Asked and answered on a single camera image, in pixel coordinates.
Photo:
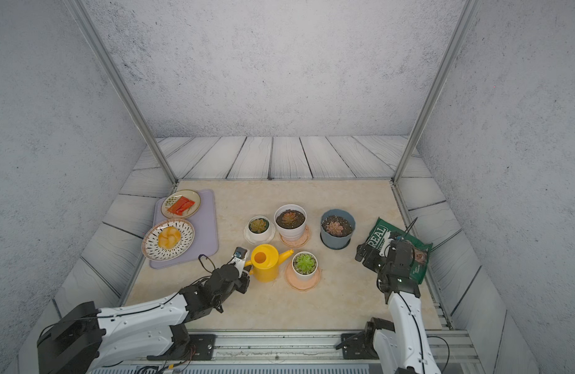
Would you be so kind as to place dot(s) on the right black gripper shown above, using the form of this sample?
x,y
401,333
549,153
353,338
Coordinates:
x,y
369,262

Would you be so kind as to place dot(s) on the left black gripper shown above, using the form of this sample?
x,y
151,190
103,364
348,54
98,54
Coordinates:
x,y
245,280

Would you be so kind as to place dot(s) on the yellow watering can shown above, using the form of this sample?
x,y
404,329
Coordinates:
x,y
265,262

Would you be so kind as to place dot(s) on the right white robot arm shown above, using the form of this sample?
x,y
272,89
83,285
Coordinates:
x,y
401,344

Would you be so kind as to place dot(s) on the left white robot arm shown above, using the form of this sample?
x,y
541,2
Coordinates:
x,y
89,338

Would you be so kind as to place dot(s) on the small white succulent pot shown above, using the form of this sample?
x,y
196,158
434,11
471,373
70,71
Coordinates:
x,y
259,227

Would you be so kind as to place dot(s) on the blue-grey succulent pot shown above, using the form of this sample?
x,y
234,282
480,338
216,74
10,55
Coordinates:
x,y
337,228

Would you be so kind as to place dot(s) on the white pot green succulent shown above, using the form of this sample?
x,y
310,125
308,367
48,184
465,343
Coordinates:
x,y
305,265

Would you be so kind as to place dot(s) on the large white succulent pot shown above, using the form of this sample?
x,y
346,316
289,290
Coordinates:
x,y
290,221

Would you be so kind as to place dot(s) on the green snack bag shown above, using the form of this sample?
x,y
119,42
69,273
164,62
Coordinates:
x,y
382,237

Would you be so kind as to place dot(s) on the white saucer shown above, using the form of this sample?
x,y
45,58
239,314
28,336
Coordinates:
x,y
259,239

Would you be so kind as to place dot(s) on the lavender placemat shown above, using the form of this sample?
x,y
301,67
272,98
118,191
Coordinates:
x,y
206,239

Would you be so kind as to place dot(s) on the terracotta saucer front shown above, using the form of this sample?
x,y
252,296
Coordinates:
x,y
302,282

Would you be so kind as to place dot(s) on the terracotta saucer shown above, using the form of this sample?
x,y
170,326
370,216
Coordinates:
x,y
302,282
297,243

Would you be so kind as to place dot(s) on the yellow dumplings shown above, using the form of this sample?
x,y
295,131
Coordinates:
x,y
169,238

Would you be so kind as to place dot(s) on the patterned white bowl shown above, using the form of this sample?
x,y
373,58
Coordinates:
x,y
152,251

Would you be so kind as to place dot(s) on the terracotta saucer back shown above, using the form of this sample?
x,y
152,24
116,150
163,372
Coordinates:
x,y
297,243

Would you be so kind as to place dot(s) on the red food sticks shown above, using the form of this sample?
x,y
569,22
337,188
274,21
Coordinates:
x,y
181,205

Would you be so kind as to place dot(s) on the beige plate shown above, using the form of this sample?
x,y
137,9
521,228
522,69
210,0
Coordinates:
x,y
169,201

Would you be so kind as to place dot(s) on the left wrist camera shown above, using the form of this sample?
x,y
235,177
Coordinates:
x,y
240,258

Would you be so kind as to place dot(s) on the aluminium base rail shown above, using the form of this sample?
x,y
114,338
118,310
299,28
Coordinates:
x,y
302,352

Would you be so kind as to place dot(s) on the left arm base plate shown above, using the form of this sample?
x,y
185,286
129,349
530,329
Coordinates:
x,y
197,347

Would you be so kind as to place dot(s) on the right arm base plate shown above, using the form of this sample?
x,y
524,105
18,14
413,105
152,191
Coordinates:
x,y
355,346

